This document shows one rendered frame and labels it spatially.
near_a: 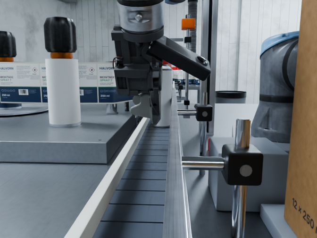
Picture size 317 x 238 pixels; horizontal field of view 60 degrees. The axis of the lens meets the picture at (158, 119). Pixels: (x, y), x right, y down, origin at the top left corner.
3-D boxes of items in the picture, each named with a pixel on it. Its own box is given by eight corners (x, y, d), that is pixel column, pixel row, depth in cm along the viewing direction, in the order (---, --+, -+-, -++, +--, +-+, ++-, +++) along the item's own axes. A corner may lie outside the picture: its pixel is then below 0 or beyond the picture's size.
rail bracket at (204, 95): (173, 171, 57) (174, 91, 55) (208, 171, 57) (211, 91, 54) (173, 176, 54) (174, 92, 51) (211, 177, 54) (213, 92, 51)
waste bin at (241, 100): (243, 128, 510) (245, 90, 499) (245, 134, 458) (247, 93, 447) (213, 126, 523) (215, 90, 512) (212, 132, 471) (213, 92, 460)
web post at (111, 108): (107, 112, 104) (105, 61, 101) (119, 112, 104) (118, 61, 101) (104, 114, 100) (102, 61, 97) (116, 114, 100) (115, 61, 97)
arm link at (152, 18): (165, -9, 46) (163, 8, 40) (165, 19, 49) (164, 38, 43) (120, -8, 46) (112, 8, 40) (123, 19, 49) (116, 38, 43)
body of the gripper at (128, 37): (123, 77, 57) (116, 18, 49) (165, 77, 56) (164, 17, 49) (117, 98, 51) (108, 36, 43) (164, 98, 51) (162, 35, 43)
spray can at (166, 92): (156, 123, 82) (156, 53, 78) (173, 124, 80) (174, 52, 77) (150, 127, 77) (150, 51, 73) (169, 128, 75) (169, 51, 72)
